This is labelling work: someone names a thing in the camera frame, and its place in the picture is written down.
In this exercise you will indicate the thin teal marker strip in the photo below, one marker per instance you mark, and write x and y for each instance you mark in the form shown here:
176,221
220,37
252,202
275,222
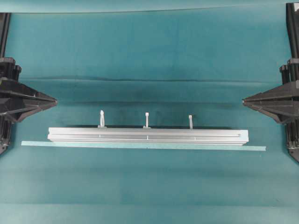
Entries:
135,145

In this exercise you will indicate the right white cable tie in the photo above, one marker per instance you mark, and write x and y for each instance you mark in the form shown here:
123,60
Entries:
190,122

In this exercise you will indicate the teal table cloth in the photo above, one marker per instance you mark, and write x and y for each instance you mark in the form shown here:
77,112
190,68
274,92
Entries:
171,64

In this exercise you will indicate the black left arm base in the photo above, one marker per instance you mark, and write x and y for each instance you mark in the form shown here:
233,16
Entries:
5,134

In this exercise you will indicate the middle white cable tie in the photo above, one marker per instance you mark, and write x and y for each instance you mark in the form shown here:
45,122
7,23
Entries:
146,126

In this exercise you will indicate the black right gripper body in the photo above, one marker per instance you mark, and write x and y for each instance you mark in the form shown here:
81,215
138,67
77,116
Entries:
290,73

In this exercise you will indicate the left white cable tie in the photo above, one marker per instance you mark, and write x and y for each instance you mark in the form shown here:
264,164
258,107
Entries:
102,120

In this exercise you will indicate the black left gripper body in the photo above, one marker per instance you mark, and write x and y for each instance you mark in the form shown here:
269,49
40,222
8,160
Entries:
9,70

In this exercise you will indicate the white cable tie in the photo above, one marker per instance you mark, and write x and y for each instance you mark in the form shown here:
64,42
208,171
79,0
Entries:
102,120
190,122
146,126

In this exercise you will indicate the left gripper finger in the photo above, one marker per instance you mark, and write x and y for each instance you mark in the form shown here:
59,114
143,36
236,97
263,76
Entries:
16,89
17,112

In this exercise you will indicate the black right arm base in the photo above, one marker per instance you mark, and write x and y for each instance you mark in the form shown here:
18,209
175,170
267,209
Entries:
292,139

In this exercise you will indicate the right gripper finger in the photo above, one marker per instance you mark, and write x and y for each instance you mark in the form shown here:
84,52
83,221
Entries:
287,90
282,112

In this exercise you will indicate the large silver aluminium rail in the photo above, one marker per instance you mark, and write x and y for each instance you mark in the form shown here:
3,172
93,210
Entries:
149,135

